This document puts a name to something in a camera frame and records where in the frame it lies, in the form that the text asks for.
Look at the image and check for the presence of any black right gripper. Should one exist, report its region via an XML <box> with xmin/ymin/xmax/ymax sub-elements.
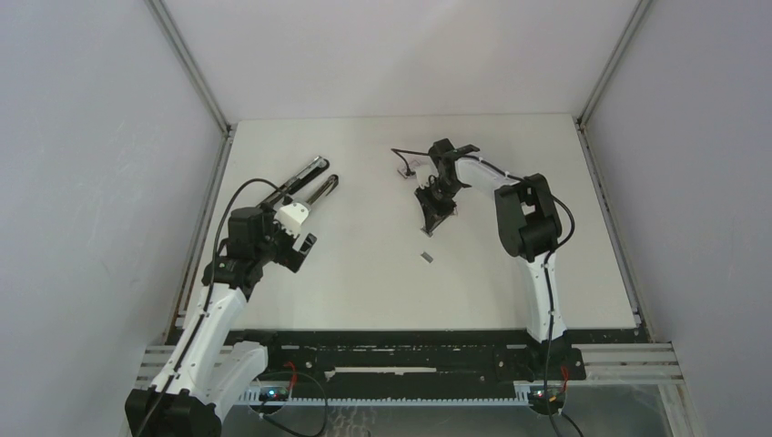
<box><xmin>418</xmin><ymin>177</ymin><xmax>466</xmax><ymax>231</ymax></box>

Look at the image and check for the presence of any black stapler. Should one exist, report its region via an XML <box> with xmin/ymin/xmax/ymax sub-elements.
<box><xmin>261</xmin><ymin>156</ymin><xmax>330</xmax><ymax>206</ymax></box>

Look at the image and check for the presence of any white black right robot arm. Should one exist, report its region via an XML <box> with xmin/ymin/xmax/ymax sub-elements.
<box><xmin>415</xmin><ymin>138</ymin><xmax>566</xmax><ymax>379</ymax></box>

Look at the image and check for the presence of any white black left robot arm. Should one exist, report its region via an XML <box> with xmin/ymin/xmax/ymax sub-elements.
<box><xmin>125</xmin><ymin>201</ymin><xmax>316</xmax><ymax>436</ymax></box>

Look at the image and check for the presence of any red white staple box sleeve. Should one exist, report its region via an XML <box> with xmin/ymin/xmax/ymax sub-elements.
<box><xmin>398</xmin><ymin>167</ymin><xmax>415</xmax><ymax>179</ymax></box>

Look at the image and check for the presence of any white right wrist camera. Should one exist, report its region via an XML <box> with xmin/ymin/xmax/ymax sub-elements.
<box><xmin>411</xmin><ymin>160</ymin><xmax>435</xmax><ymax>188</ymax></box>

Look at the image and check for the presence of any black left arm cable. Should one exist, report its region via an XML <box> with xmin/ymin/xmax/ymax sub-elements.
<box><xmin>132</xmin><ymin>178</ymin><xmax>281</xmax><ymax>437</ymax></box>

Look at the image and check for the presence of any aluminium frame rail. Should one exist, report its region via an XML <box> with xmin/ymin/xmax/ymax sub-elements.
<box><xmin>135</xmin><ymin>344</ymin><xmax>686</xmax><ymax>406</ymax></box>

